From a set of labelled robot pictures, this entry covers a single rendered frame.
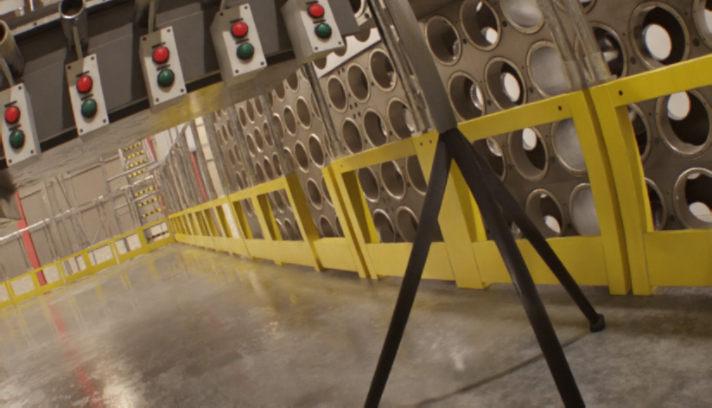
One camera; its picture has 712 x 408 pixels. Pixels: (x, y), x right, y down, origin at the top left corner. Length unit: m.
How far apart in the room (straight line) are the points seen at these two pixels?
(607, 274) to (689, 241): 0.23
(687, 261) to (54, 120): 1.22
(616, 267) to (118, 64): 1.06
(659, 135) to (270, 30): 1.27
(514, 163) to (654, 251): 1.46
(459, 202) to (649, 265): 0.56
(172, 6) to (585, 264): 1.02
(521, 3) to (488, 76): 0.39
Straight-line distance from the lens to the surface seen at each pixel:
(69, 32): 1.02
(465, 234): 1.26
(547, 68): 2.14
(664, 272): 0.91
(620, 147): 0.86
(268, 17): 1.16
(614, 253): 0.95
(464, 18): 2.28
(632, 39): 1.73
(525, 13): 2.16
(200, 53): 1.10
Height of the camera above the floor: 0.42
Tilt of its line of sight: 4 degrees down
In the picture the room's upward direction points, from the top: 19 degrees counter-clockwise
